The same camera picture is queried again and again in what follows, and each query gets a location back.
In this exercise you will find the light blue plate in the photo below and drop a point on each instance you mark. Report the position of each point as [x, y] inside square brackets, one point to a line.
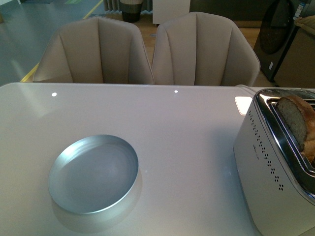
[93, 174]

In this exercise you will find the bread slice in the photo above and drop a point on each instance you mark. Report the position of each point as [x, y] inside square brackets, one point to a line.
[299, 116]

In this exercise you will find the beige chair right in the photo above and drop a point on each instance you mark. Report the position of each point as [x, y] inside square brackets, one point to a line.
[201, 49]

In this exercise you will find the beige chair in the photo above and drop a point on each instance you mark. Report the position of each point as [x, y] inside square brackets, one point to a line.
[201, 49]
[95, 50]

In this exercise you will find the beige chair left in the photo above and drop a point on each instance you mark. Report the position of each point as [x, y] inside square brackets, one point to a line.
[95, 50]

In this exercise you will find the white cabinet column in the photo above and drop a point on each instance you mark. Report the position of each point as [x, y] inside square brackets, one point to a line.
[164, 10]

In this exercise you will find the woven laundry basket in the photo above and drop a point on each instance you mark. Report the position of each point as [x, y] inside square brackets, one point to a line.
[131, 10]

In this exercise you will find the grey curtain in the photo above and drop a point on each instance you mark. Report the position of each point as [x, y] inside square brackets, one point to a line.
[114, 6]

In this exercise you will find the silver two-slot toaster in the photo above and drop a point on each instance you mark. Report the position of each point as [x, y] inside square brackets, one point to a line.
[278, 181]

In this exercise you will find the dark grey washing machine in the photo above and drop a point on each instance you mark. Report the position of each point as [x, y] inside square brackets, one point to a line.
[277, 31]

